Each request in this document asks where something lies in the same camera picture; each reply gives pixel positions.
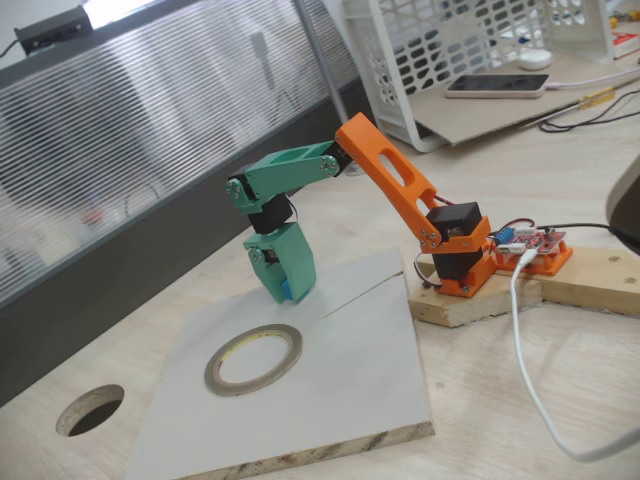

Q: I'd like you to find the wooden base plank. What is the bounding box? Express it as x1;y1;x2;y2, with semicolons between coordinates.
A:
539;243;640;320

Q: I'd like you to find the red controller circuit board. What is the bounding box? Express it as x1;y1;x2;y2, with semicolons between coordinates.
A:
492;224;569;259

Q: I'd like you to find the grey tape ring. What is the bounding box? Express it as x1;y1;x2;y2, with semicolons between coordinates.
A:
203;323;304;398

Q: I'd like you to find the black box device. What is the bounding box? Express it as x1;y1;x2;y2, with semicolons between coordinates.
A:
13;5;93;55

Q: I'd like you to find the black power cable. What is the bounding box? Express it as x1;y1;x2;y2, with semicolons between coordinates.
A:
544;222;640;251

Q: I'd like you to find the brown cardboard sheet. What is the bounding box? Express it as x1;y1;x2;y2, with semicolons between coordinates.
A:
412;47;640;147

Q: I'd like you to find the white USB cable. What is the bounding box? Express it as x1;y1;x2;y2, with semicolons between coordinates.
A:
508;249;640;464

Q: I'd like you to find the yellow handled screwdriver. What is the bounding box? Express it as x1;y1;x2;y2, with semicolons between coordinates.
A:
519;87;617;130

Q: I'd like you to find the wooden base block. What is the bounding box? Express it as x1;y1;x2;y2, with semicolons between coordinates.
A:
407;249;545;329

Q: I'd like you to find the pale phone charging cable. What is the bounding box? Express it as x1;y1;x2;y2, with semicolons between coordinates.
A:
545;67;640;92

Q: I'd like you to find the orange controller board mount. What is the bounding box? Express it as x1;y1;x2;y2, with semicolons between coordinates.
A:
492;238;574;279

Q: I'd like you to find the frosted desk partition panel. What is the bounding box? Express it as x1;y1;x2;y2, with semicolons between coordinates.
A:
0;0;374;409

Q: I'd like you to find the smartphone with pale case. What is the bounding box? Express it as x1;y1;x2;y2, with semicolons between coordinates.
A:
443;73;551;100

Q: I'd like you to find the thin black cable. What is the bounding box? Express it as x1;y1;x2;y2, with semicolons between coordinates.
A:
538;88;640;134

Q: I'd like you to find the blurred grey rounded object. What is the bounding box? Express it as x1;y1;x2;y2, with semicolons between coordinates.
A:
604;154;640;241

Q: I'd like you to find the white earbuds case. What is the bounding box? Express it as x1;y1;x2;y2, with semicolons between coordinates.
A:
517;48;554;71

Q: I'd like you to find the white perforated plastic basket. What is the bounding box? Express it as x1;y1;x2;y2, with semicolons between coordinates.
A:
342;0;615;154

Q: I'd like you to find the white laminated wooden board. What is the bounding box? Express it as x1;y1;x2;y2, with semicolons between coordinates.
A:
123;248;435;480

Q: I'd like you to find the red and white book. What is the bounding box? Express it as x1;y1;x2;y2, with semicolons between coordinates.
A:
610;29;640;62

